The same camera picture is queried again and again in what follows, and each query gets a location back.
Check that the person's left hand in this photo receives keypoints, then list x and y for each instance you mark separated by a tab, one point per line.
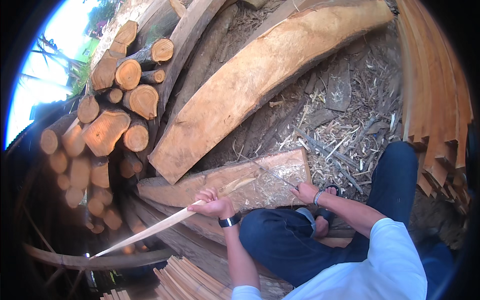
215	207

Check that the person's right hand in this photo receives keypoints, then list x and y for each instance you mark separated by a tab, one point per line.
307	193

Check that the person's right fingers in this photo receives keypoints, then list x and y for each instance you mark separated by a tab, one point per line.
296	189

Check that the long-bladed knife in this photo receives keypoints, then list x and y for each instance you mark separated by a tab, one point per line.
270	171

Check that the long thin wood strip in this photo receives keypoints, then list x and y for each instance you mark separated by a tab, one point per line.
150	229

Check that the flat wood work plank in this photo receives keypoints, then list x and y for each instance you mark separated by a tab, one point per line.
262	197

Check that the person's legs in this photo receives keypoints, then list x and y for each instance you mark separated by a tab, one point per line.
285	240

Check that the heap of wood shavings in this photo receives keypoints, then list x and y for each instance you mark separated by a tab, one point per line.
345	142

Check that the black wrist band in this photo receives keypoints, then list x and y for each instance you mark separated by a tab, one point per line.
229	220

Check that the flat dark bark piece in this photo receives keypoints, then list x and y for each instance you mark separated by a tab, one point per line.
337	90

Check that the person's body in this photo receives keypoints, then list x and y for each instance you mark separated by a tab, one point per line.
375	270

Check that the large curved wood slab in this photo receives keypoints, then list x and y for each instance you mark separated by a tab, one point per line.
262	75

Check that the low stack of wood strips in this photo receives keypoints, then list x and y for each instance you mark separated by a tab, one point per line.
187	281

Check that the dark rough log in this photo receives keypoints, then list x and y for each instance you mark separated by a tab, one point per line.
210	56

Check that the tall stack of wood slats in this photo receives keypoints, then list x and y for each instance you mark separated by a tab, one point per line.
431	82

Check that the long grey wood beam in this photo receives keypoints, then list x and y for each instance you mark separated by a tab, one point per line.
187	37

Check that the pile of cut logs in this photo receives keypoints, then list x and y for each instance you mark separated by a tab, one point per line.
105	131

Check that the small bundle of wood strips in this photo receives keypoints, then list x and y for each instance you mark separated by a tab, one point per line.
116	295

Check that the green building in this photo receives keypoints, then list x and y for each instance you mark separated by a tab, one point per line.
87	49

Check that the palm tree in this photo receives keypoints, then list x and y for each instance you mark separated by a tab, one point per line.
63	63

